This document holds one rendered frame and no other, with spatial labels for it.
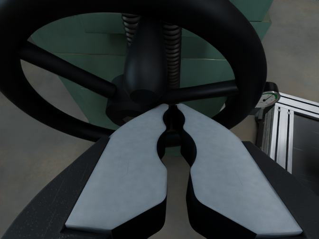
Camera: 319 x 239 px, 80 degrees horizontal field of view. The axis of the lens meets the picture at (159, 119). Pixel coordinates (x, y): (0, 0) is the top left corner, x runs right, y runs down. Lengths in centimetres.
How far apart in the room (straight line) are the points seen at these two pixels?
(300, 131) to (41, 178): 127
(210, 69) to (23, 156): 107
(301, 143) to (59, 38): 100
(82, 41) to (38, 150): 89
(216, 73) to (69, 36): 32
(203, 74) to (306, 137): 73
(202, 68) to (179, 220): 75
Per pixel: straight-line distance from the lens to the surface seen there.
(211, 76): 48
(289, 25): 202
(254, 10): 38
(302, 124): 112
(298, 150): 105
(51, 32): 44
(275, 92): 46
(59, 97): 135
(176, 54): 26
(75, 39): 43
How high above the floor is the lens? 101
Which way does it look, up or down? 63 degrees down
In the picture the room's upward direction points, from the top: 2 degrees clockwise
